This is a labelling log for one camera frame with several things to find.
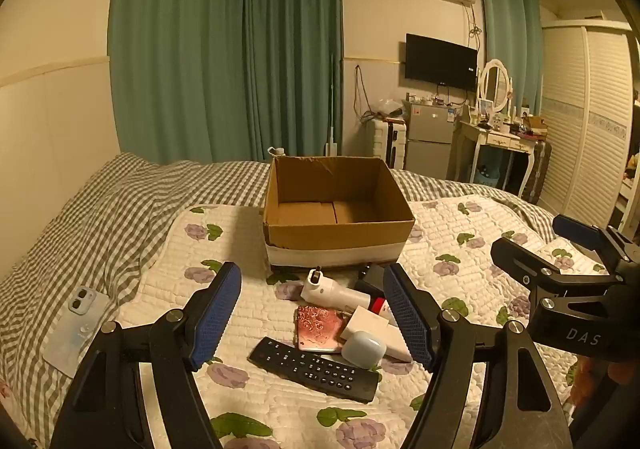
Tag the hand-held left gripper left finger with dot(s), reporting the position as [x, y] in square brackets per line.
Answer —
[215, 316]

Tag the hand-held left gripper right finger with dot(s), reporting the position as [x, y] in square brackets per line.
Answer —
[407, 316]

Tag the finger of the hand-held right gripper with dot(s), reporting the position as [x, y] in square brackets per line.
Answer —
[580, 231]
[530, 266]

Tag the red and white tube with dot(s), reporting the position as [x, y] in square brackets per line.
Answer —
[381, 307]

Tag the white rectangular box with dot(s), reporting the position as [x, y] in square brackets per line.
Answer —
[370, 324]

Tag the black power adapter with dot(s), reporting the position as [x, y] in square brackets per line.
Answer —
[372, 284]

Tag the pale blue earbud case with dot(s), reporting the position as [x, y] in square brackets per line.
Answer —
[362, 349]

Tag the white handheld appliance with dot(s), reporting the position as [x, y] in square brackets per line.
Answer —
[335, 294]

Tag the pink patterned card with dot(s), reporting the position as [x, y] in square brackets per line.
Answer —
[320, 326]

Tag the brown cardboard box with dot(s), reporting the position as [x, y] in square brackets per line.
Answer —
[340, 239]

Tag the black remote control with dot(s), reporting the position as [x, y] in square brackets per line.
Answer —
[310, 366]

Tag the person's right hand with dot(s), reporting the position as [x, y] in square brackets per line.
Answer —
[620, 373]

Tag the brown suitcase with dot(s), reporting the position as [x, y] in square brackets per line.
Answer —
[540, 174]

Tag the blue container under table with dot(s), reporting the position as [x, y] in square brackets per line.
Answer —
[489, 175]

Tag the white louvred wardrobe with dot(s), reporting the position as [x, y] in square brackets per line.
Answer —
[585, 129]

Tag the white floral quilt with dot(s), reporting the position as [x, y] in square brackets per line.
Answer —
[280, 419]

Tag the white dressing table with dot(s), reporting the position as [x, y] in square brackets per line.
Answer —
[500, 139]

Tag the phone in pale blue case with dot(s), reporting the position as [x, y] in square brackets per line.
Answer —
[75, 329]

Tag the silver refrigerator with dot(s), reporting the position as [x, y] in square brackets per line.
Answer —
[430, 139]

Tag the white oval vanity mirror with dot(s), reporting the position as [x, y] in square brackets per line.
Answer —
[492, 84]

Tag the white suitcase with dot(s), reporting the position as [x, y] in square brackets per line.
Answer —
[387, 144]

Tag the clear plastic bag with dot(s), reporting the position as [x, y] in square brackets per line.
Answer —
[387, 106]

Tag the pale green window curtain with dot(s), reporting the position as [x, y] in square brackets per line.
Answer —
[505, 29]

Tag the wide green curtain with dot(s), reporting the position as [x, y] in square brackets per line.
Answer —
[175, 54]

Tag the narrow green curtain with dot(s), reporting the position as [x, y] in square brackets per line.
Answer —
[295, 54]

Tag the black wall television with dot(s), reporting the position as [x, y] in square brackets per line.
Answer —
[440, 61]

